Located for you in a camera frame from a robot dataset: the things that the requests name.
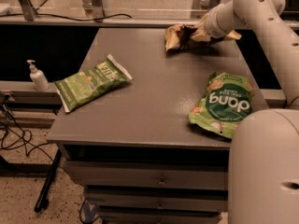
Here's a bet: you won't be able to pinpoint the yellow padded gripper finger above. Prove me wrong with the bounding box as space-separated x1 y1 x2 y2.
190 14 211 42

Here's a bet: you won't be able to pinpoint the brown chip bag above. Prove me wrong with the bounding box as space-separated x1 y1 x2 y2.
164 22 243 52

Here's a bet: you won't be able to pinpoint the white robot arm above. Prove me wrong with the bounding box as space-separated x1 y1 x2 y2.
204 0 299 224

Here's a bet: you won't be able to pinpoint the green dang rice chips bag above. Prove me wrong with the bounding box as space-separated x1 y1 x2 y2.
189 73 254 139

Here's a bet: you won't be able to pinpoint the green jalapeno kettle chip bag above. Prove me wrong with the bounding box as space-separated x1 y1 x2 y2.
54 55 133 113

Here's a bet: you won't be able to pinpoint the grey drawer cabinet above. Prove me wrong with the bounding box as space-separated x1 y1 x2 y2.
48 28 251 224

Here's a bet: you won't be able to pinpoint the white pump sanitizer bottle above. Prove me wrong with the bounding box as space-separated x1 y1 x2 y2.
27 60 50 91

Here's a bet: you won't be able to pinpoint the black table leg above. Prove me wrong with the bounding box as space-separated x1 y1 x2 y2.
34 150 62 213

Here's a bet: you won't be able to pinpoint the metal frame post middle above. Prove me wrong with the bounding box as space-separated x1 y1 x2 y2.
91 0 105 21

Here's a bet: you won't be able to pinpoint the metal frame post left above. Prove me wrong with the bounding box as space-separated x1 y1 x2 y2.
18 0 36 21

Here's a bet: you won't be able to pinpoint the black cable on ledge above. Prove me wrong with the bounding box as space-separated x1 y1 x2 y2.
0 12 133 22

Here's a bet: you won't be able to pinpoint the black floor cables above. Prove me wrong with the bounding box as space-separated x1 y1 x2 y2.
0 103 64 173

